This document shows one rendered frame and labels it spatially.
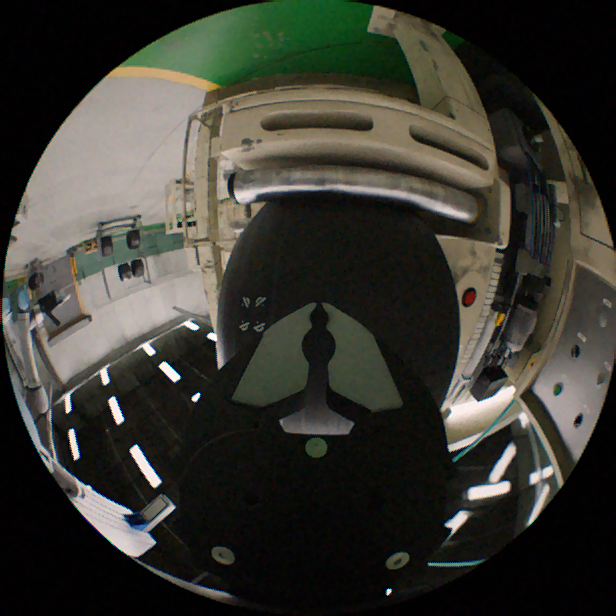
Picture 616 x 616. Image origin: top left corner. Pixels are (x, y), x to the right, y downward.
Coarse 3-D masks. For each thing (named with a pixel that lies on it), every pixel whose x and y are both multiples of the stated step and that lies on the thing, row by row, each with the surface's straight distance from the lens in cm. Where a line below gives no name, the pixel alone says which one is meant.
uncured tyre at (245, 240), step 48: (240, 240) 23; (288, 240) 17; (336, 240) 17; (384, 240) 19; (432, 240) 23; (240, 288) 17; (288, 288) 15; (336, 288) 15; (384, 288) 16; (432, 288) 18; (240, 336) 16; (384, 336) 15; (432, 336) 17; (432, 384) 19; (288, 432) 20; (336, 432) 19
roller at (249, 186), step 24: (264, 168) 24; (288, 168) 23; (312, 168) 23; (336, 168) 23; (360, 168) 24; (240, 192) 24; (264, 192) 23; (288, 192) 23; (312, 192) 22; (336, 192) 22; (360, 192) 23; (384, 192) 23; (408, 192) 24; (432, 192) 26; (456, 192) 29; (456, 216) 30
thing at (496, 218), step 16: (480, 192) 33; (496, 192) 31; (496, 208) 30; (432, 224) 42; (448, 224) 38; (464, 224) 34; (480, 224) 32; (496, 224) 30; (464, 240) 36; (480, 240) 31; (496, 240) 29
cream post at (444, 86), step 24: (408, 24) 86; (408, 48) 79; (432, 48) 72; (432, 72) 61; (456, 72) 66; (432, 96) 57; (456, 96) 54; (456, 120) 48; (480, 120) 55; (456, 240) 39; (456, 264) 39; (480, 264) 44; (456, 288) 41; (480, 288) 46; (480, 312) 49
